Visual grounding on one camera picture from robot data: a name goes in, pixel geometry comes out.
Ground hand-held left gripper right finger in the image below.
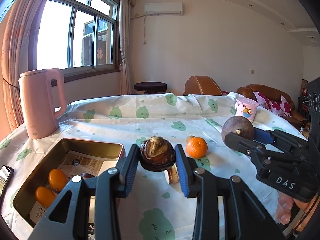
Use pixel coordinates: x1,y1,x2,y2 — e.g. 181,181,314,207
174,144,285,240

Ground person's right hand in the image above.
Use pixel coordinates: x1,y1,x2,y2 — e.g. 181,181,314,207
277,192,320,232

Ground pink metal tin box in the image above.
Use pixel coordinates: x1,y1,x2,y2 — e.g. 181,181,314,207
12,137,125,240

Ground small jar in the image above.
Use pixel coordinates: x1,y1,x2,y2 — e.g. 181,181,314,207
164,166,181,184

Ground printed paper sheet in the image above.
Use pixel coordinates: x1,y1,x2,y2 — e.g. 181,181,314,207
29,150,118,240

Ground sliding glass window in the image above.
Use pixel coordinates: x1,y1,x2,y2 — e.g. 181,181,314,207
29,0,122,80

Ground dark round stool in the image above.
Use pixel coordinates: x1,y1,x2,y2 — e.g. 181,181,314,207
134,81,167,95

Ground pink electric kettle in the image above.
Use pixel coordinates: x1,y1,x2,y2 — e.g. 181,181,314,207
18,67,67,140

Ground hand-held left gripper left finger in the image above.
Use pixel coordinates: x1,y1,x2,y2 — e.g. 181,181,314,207
32,144,139,240

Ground white air conditioner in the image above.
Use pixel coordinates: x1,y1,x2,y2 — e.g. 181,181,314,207
144,2,183,15

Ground white tablecloth green prints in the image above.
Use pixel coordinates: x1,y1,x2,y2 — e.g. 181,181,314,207
0,93,310,240

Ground pink cartoon cup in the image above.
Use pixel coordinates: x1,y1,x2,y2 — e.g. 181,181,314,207
235,97,259,123

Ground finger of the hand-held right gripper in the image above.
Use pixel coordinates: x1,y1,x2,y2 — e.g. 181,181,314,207
253,127,310,153
224,129,270,167

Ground brown leather sofa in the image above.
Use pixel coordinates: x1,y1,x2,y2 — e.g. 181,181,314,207
236,84,307,129

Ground black smartphone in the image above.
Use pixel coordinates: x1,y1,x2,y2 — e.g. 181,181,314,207
0,165,14,205

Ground pale tied curtain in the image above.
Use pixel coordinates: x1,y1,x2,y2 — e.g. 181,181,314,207
119,0,135,95

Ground orange mandarin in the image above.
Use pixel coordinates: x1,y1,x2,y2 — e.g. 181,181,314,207
48,169,68,192
185,137,208,159
35,186,56,208

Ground floral pink pillow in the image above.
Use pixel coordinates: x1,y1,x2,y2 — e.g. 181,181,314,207
254,91,273,110
267,95,293,117

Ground air conditioner pipe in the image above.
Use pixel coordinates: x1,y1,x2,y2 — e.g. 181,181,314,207
131,14,148,44

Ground pink patterned curtain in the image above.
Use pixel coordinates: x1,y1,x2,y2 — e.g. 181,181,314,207
1,0,54,132

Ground brown passion fruit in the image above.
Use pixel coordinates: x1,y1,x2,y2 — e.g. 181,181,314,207
221,116,255,152

